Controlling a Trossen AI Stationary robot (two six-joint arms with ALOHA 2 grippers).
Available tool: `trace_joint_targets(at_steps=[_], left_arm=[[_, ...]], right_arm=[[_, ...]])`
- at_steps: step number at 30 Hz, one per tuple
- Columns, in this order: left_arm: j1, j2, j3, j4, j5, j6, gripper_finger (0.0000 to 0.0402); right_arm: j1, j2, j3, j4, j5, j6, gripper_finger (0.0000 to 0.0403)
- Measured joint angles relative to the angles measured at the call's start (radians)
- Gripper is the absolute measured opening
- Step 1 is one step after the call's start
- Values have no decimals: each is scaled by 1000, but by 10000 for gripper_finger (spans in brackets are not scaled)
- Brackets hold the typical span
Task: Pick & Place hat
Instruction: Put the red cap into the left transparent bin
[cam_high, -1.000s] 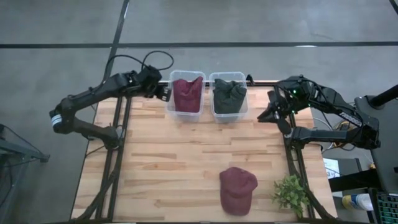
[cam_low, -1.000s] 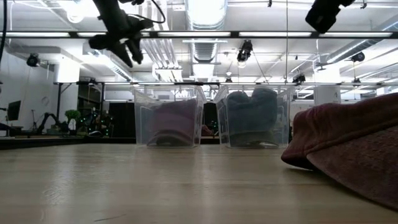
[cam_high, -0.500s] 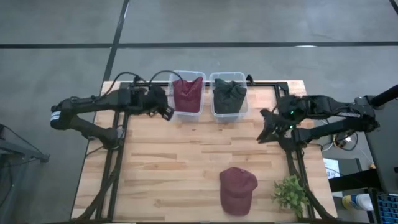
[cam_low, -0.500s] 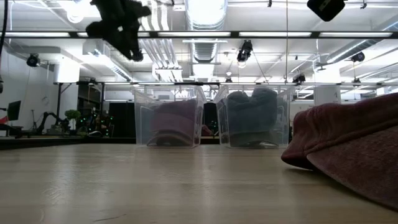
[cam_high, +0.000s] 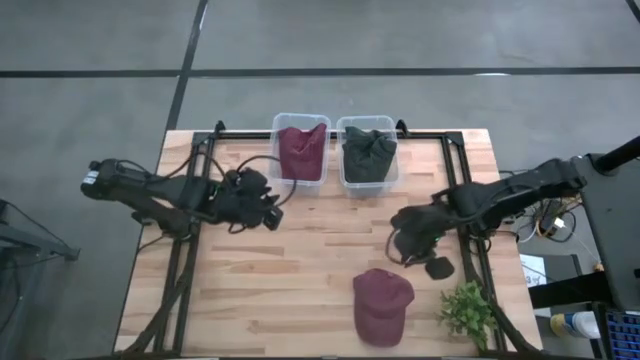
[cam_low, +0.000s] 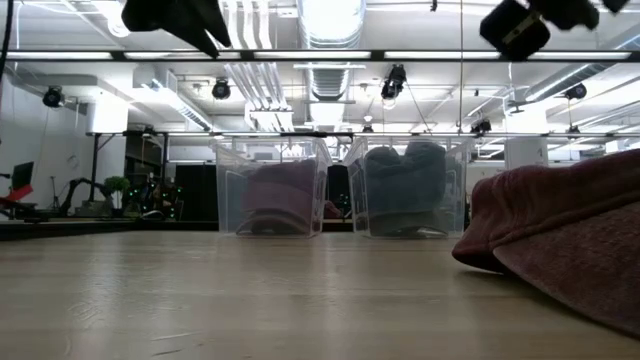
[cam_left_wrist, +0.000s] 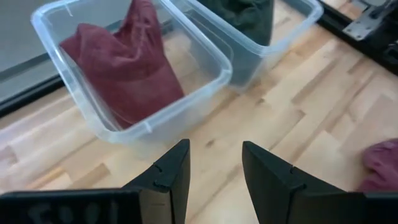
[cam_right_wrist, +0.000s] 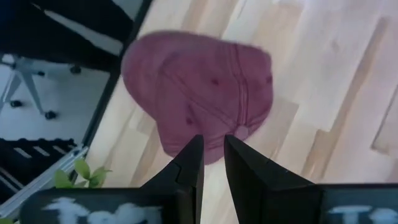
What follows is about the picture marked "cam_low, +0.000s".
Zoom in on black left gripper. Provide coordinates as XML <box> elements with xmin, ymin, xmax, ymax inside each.
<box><xmin>121</xmin><ymin>0</ymin><xmax>232</xmax><ymax>58</ymax></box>

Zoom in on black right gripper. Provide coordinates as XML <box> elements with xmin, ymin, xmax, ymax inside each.
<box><xmin>479</xmin><ymin>0</ymin><xmax>600</xmax><ymax>61</ymax></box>

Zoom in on maroon baseball cap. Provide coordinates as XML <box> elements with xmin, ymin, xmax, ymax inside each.
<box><xmin>234</xmin><ymin>197</ymin><xmax>324</xmax><ymax>237</ymax></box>
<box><xmin>243</xmin><ymin>158</ymin><xmax>321</xmax><ymax>211</ymax></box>
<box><xmin>452</xmin><ymin>148</ymin><xmax>640</xmax><ymax>337</ymax></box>

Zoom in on dark green baseball cap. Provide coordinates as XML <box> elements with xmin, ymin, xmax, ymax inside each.
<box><xmin>363</xmin><ymin>141</ymin><xmax>449</xmax><ymax>238</ymax></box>

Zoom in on white ceiling pipes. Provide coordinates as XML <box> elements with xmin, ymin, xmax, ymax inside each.
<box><xmin>219</xmin><ymin>0</ymin><xmax>297</xmax><ymax>132</ymax></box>

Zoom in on white pillar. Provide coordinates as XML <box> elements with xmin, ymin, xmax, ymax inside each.
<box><xmin>503</xmin><ymin>137</ymin><xmax>550</xmax><ymax>171</ymax></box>

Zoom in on black background gantry beam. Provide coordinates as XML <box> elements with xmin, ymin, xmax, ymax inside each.
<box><xmin>84</xmin><ymin>129</ymin><xmax>640</xmax><ymax>202</ymax></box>

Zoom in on clear plastic bin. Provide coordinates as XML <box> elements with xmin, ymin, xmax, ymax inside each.
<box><xmin>343</xmin><ymin>137</ymin><xmax>472</xmax><ymax>240</ymax></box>
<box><xmin>214</xmin><ymin>137</ymin><xmax>332</xmax><ymax>239</ymax></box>

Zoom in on background potted green plant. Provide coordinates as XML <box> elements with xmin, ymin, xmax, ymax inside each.
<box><xmin>103</xmin><ymin>175</ymin><xmax>132</xmax><ymax>211</ymax></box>

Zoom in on black background monitor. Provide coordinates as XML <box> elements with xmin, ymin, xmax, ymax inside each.
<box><xmin>10</xmin><ymin>160</ymin><xmax>36</xmax><ymax>192</ymax></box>

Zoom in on red background object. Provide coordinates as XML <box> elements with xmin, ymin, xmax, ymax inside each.
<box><xmin>0</xmin><ymin>184</ymin><xmax>34</xmax><ymax>211</ymax></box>

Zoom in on white rectangular ceiling duct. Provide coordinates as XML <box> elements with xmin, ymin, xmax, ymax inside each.
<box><xmin>132</xmin><ymin>67</ymin><xmax>214</xmax><ymax>132</ymax></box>

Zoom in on silver ventilation duct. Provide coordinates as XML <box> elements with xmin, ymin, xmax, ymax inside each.
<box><xmin>297</xmin><ymin>0</ymin><xmax>369</xmax><ymax>132</ymax></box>

